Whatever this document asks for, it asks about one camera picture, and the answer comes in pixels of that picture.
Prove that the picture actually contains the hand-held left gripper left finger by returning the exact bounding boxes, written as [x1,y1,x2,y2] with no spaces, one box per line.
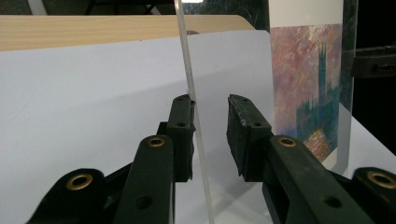
[165,94,197,183]

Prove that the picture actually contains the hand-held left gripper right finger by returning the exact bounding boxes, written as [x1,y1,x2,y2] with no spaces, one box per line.
[226,93,276,183]

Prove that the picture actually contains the white metal stand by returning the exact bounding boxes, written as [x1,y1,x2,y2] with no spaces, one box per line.
[27,0,49,16]

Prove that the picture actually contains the clear acrylic picture frame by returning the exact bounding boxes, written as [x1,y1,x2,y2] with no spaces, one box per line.
[173,0,360,224]

